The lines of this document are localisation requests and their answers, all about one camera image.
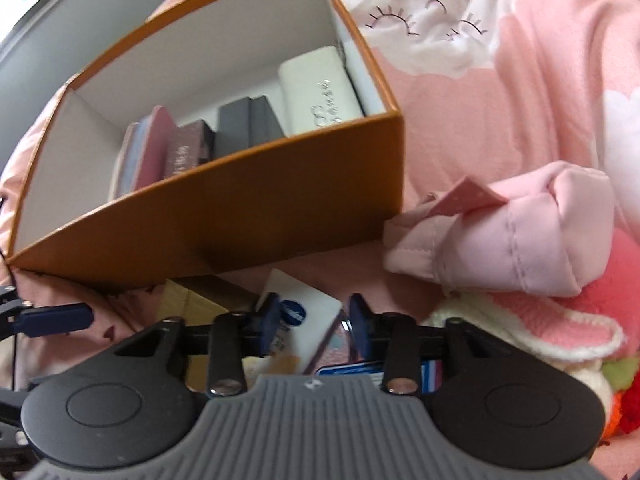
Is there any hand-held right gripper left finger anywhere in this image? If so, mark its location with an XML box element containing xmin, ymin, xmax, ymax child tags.
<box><xmin>114</xmin><ymin>292</ymin><xmax>282</xmax><ymax>396</ymax></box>

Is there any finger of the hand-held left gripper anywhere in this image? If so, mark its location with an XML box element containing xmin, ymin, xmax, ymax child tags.
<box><xmin>0</xmin><ymin>385</ymin><xmax>32</xmax><ymax>458</ymax></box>
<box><xmin>0</xmin><ymin>285</ymin><xmax>95</xmax><ymax>341</ymax></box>

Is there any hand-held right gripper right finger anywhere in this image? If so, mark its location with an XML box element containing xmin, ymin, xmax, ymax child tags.
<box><xmin>348</xmin><ymin>294</ymin><xmax>501</xmax><ymax>395</ymax></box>

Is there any white box with blue logo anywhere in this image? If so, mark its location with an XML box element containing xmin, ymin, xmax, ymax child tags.
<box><xmin>240</xmin><ymin>268</ymin><xmax>343</xmax><ymax>376</ymax></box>

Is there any blue label card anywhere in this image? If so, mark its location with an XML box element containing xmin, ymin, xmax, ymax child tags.
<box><xmin>315</xmin><ymin>357</ymin><xmax>443</xmax><ymax>396</ymax></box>

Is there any brown cardboard box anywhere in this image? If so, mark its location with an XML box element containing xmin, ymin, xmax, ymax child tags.
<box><xmin>159</xmin><ymin>279</ymin><xmax>261</xmax><ymax>393</ymax></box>

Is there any orange cardboard box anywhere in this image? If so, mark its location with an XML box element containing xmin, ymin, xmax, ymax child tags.
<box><xmin>5</xmin><ymin>0</ymin><xmax>405</xmax><ymax>291</ymax></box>

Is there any cream crochet bunny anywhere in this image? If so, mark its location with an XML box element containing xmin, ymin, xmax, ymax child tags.
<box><xmin>427</xmin><ymin>290</ymin><xmax>626</xmax><ymax>411</ymax></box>

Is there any pink fabric pouch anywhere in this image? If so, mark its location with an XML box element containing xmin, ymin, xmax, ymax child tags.
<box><xmin>382</xmin><ymin>161</ymin><xmax>621</xmax><ymax>297</ymax></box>

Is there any maroon box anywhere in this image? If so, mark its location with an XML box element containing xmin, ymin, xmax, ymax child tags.
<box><xmin>164</xmin><ymin>120</ymin><xmax>217</xmax><ymax>178</ymax></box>

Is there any dark grey box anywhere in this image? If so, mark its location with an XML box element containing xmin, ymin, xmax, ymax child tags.
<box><xmin>215</xmin><ymin>96</ymin><xmax>287</xmax><ymax>158</ymax></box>

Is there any pink wallet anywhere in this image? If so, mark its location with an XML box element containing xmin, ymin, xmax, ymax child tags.
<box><xmin>107</xmin><ymin>105</ymin><xmax>177</xmax><ymax>201</ymax></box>

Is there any white glasses case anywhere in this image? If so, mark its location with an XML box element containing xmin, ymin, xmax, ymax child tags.
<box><xmin>277</xmin><ymin>46</ymin><xmax>366</xmax><ymax>137</ymax></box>

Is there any pink peach plush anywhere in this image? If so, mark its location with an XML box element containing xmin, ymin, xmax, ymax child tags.
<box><xmin>575</xmin><ymin>227</ymin><xmax>640</xmax><ymax>386</ymax></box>

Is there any pink cloud-print blanket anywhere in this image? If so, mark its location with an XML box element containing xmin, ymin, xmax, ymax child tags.
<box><xmin>0</xmin><ymin>0</ymin><xmax>640</xmax><ymax>480</ymax></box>

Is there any orange crochet toy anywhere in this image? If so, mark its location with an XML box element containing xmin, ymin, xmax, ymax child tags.
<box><xmin>602</xmin><ymin>390</ymin><xmax>640</xmax><ymax>441</ymax></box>

